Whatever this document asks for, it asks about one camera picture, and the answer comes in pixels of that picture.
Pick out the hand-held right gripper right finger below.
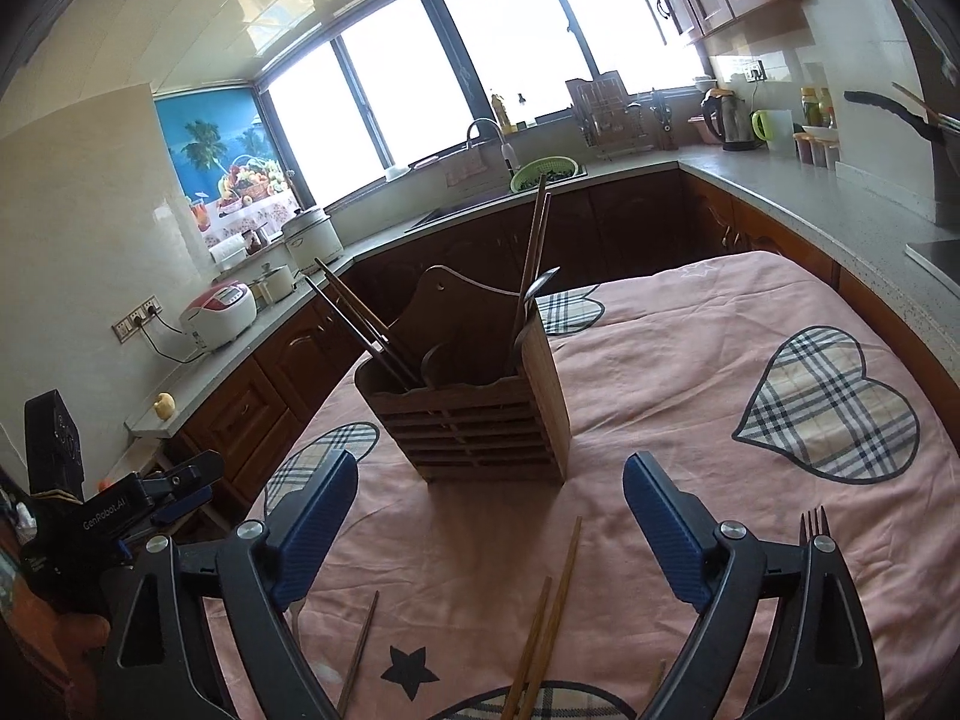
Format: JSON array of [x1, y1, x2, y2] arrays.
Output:
[[622, 451, 875, 720]]

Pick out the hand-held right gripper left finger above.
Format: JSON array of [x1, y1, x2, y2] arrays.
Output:
[[97, 448, 360, 720]]

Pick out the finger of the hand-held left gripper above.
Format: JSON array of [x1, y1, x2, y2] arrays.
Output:
[[142, 451, 225, 500], [148, 486, 215, 531]]

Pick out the wooden slatted utensil holder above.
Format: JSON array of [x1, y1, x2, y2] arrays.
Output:
[[353, 264, 573, 485]]

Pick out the metal chopstick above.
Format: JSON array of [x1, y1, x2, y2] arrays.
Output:
[[303, 275, 412, 393], [314, 257, 421, 389]]

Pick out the metal spoon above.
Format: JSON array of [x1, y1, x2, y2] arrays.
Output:
[[513, 267, 562, 355]]

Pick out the dark wooden chopstick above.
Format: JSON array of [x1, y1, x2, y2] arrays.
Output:
[[521, 193, 554, 316], [513, 172, 547, 350]]

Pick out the person's left hand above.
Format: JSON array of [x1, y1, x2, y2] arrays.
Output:
[[45, 611, 115, 691]]

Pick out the red and white rice cooker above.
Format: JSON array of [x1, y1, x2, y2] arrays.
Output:
[[181, 280, 259, 353]]

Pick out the pink heart-print tablecloth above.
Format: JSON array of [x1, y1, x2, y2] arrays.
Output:
[[210, 250, 960, 720]]

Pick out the small white lidded pot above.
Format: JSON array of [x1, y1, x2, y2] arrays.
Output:
[[250, 262, 294, 305]]

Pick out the paper towel roll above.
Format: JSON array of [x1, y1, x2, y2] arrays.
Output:
[[209, 233, 249, 268]]

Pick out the white electric cooker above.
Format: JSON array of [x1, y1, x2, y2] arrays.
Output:
[[280, 205, 345, 275]]

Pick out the green colander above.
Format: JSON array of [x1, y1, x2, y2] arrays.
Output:
[[509, 157, 583, 194]]

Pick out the gas stove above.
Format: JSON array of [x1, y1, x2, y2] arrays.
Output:
[[903, 238, 960, 280]]

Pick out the spice jar set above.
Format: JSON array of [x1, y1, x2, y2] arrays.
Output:
[[793, 130, 842, 170]]

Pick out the knife and scissors holder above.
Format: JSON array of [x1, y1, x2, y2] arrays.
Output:
[[648, 88, 680, 152]]

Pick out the white plastic container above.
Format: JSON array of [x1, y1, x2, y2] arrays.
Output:
[[768, 109, 800, 159]]

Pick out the electric kettle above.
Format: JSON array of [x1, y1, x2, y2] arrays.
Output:
[[700, 86, 759, 153]]

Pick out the dish drying rack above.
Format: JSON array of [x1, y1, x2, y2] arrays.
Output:
[[565, 70, 655, 160]]

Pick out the kitchen faucet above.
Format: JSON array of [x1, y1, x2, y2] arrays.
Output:
[[466, 118, 519, 175]]

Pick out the black wok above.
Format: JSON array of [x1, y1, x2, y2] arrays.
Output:
[[843, 89, 960, 149]]

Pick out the kitchen window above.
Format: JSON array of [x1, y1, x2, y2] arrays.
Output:
[[257, 0, 707, 205]]

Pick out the wall power outlet strip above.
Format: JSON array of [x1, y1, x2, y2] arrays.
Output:
[[112, 295, 163, 343]]

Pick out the palm tree wall poster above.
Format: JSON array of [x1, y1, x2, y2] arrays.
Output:
[[153, 85, 302, 249]]

